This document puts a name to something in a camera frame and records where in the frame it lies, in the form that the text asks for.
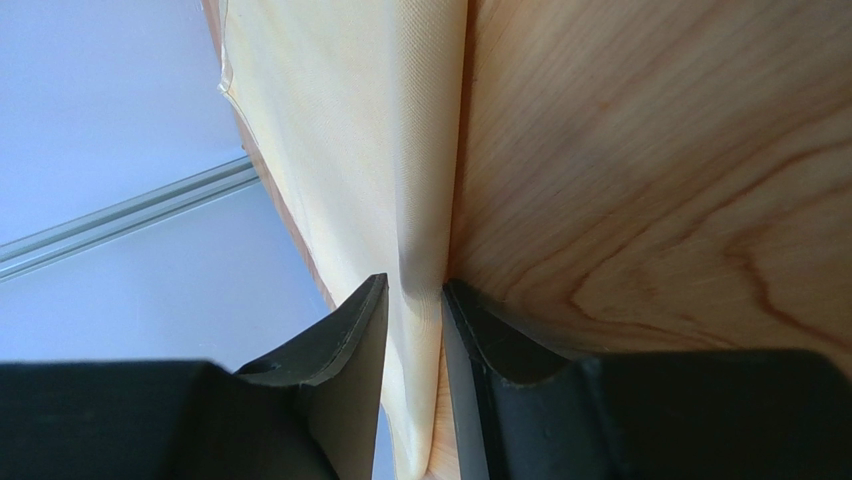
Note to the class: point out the beige cloth napkin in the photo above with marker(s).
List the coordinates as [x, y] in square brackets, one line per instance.
[354, 107]

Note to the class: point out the aluminium frame rail left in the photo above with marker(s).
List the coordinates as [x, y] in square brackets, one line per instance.
[42, 249]

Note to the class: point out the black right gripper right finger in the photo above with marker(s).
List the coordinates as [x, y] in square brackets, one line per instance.
[512, 398]

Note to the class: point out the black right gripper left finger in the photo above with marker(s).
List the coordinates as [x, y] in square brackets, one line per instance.
[331, 378]

